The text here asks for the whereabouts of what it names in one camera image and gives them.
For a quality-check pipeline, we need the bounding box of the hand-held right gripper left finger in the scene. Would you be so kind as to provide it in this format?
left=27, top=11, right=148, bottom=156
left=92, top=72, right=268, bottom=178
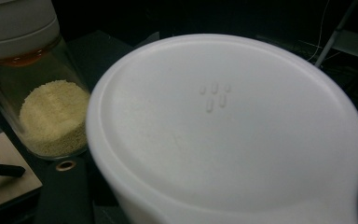
left=32, top=156, right=96, bottom=224

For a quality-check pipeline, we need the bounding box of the glass jar with spouted lid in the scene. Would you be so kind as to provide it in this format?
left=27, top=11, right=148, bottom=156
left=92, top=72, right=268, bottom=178
left=85, top=33, right=358, bottom=224

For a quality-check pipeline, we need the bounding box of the white-legged desk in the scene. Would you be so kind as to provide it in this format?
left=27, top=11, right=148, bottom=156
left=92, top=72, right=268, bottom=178
left=314, top=0, right=358, bottom=68

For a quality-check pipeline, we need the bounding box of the white cable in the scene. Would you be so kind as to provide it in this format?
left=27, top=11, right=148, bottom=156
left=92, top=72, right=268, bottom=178
left=307, top=0, right=331, bottom=63

